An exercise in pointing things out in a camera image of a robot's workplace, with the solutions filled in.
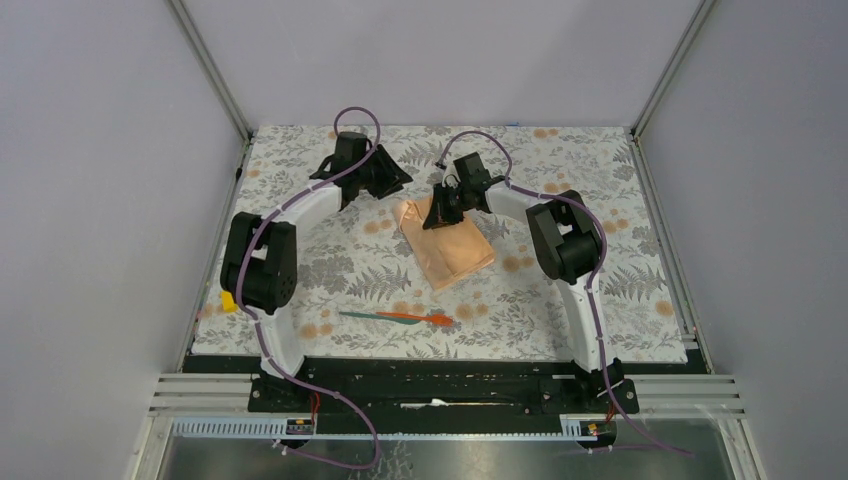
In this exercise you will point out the left aluminium frame post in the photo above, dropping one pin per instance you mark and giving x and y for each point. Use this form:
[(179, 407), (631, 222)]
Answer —
[(209, 68)]

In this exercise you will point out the orange cloth napkin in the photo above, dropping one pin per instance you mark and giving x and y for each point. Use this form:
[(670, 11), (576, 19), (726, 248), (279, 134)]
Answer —
[(446, 255)]

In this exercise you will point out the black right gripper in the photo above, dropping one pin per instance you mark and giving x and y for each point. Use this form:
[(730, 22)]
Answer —
[(440, 214)]

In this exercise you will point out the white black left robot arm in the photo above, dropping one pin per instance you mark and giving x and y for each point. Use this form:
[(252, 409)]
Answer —
[(260, 263)]

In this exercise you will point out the aluminium frame post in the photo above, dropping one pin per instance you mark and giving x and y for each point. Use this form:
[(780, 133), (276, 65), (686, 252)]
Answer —
[(679, 54), (209, 68)]

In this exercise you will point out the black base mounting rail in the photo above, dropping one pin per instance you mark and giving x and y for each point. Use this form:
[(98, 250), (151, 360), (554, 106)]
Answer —
[(420, 396)]

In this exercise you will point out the right aluminium frame post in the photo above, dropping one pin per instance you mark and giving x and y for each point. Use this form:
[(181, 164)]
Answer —
[(679, 54)]

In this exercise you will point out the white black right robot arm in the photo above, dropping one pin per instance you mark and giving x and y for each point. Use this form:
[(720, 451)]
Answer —
[(570, 248)]

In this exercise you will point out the teal plastic knife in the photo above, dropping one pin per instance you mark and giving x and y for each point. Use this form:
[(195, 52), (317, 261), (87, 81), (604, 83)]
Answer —
[(370, 316)]

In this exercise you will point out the orange plastic fork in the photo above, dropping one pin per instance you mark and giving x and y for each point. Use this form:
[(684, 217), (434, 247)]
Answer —
[(440, 320)]

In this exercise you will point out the floral patterned tablecloth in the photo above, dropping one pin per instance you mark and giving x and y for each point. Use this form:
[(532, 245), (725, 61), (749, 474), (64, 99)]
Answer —
[(358, 260)]

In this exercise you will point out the yellow toy block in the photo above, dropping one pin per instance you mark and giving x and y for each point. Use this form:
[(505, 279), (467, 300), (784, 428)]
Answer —
[(228, 303)]

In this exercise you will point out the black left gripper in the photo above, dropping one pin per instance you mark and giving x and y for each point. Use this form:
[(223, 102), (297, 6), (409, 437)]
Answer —
[(391, 176)]

